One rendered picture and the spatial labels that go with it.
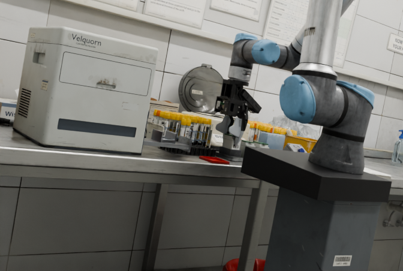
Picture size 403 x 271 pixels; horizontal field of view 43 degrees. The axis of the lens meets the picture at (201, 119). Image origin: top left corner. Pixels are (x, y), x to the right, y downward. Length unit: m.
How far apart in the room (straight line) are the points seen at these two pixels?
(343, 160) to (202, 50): 1.06
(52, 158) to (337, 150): 0.73
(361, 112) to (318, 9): 0.29
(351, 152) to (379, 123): 1.86
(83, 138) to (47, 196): 0.74
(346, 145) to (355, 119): 0.07
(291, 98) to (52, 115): 0.60
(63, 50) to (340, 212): 0.80
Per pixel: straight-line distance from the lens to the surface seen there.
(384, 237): 3.57
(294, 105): 1.31
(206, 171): 1.51
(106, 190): 2.14
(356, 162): 1.41
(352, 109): 1.38
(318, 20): 1.35
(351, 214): 1.40
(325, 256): 1.37
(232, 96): 1.65
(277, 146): 1.89
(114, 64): 1.35
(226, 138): 1.70
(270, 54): 1.56
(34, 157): 1.26
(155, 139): 1.49
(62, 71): 1.30
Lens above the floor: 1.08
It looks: 3 degrees down
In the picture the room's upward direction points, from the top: 10 degrees clockwise
